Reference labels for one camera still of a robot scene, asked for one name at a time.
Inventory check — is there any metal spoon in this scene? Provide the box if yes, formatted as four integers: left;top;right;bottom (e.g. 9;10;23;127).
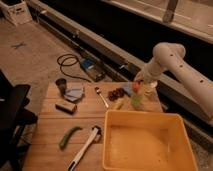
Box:
95;87;109;109

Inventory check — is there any blue power box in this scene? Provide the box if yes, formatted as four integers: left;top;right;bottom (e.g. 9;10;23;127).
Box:
80;59;105;82

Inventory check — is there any yellow banana piece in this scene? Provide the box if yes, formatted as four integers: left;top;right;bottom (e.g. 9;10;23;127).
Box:
113;99;124;110

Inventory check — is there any black chair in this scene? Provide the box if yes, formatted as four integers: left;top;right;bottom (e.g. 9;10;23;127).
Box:
0;69;38;171

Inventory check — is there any green plastic cup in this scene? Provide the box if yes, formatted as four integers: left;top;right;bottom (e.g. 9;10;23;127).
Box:
131;92;142;110

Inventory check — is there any red apple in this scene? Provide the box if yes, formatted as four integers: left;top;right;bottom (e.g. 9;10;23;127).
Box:
132;82;141;92

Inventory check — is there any brown rectangular block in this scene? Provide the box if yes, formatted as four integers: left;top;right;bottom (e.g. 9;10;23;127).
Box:
55;102;77;114

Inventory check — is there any yellow plastic bin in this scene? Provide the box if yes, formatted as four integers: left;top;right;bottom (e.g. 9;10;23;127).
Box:
102;110;198;171

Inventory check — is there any dark metal cup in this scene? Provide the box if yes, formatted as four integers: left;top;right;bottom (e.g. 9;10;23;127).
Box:
55;78;67;95

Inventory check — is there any blue folded cloth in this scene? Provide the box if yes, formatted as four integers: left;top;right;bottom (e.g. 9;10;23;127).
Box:
64;87;84;102

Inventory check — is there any black cable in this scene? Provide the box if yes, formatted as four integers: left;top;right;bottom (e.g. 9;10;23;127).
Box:
56;54;92;83

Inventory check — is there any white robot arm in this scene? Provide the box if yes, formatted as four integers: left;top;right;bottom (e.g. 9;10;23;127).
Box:
134;42;213;119

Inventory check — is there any green cucumber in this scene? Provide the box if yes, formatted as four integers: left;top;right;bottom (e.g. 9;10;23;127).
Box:
59;126;81;150

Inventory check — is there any blue sponge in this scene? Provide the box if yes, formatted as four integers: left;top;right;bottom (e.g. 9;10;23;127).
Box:
122;85;133;96

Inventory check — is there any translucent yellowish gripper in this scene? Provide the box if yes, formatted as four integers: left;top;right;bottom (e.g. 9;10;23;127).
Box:
132;76;157;99

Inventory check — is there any dark grapes bunch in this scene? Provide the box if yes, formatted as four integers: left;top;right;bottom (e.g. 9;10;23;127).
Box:
108;88;125;101

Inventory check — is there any white cardboard box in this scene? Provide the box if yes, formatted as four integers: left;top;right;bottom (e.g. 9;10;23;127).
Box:
0;0;32;26

